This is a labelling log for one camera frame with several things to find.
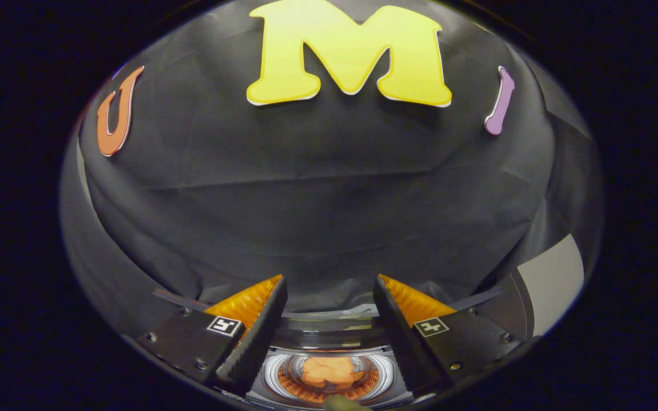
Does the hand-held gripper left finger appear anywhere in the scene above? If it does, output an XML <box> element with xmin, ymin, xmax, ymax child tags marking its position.
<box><xmin>138</xmin><ymin>275</ymin><xmax>288</xmax><ymax>396</ymax></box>

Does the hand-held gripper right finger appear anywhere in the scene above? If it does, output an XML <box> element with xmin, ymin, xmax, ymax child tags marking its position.
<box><xmin>372</xmin><ymin>274</ymin><xmax>521</xmax><ymax>394</ymax></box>

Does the orange polo shirt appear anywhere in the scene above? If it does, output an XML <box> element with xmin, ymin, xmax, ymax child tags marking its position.
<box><xmin>299</xmin><ymin>356</ymin><xmax>367</xmax><ymax>390</ymax></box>

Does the black backdrop cloth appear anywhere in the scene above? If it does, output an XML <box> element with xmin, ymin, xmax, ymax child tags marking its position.
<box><xmin>59</xmin><ymin>0</ymin><xmax>604</xmax><ymax>337</ymax></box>

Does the beige cabinet with dark top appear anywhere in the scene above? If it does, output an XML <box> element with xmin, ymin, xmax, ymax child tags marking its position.
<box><xmin>478</xmin><ymin>233</ymin><xmax>585</xmax><ymax>343</ymax></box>

